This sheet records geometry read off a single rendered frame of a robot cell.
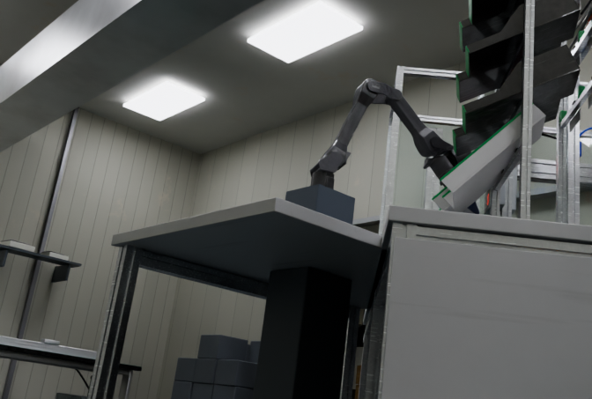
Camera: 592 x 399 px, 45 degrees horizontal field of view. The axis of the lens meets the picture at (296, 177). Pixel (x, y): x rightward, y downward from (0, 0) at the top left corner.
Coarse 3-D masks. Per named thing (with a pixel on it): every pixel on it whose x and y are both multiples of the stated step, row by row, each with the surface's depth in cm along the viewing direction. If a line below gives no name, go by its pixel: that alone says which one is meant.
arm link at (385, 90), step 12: (372, 84) 210; (384, 84) 211; (384, 96) 217; (396, 96) 213; (396, 108) 215; (408, 108) 214; (408, 120) 213; (420, 120) 214; (420, 132) 213; (432, 132) 213; (420, 144) 214
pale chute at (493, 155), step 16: (512, 128) 163; (496, 144) 163; (512, 144) 163; (464, 160) 163; (480, 160) 162; (496, 160) 164; (448, 176) 163; (464, 176) 162; (480, 176) 166; (448, 192) 175; (464, 192) 167
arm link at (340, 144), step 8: (368, 80) 211; (360, 88) 211; (360, 96) 209; (368, 96) 209; (376, 96) 210; (352, 104) 213; (360, 104) 209; (368, 104) 210; (352, 112) 208; (360, 112) 209; (352, 120) 207; (344, 128) 206; (352, 128) 206; (344, 136) 205; (336, 144) 202; (344, 144) 204; (328, 152) 200; (344, 152) 202; (320, 160) 205; (344, 160) 201
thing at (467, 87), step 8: (552, 48) 186; (464, 72) 187; (488, 72) 187; (496, 72) 189; (504, 72) 190; (456, 80) 190; (464, 80) 187; (472, 80) 188; (480, 80) 190; (488, 80) 191; (496, 80) 193; (456, 88) 194; (464, 88) 191; (472, 88) 193; (480, 88) 194; (488, 88) 196; (496, 88) 197; (464, 96) 196; (472, 96) 197
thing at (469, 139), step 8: (552, 104) 181; (544, 112) 184; (552, 112) 186; (488, 128) 182; (496, 128) 184; (456, 136) 182; (464, 136) 182; (472, 136) 184; (480, 136) 186; (488, 136) 187; (456, 144) 186; (464, 144) 188; (472, 144) 189; (480, 144) 191; (456, 152) 191; (464, 152) 193
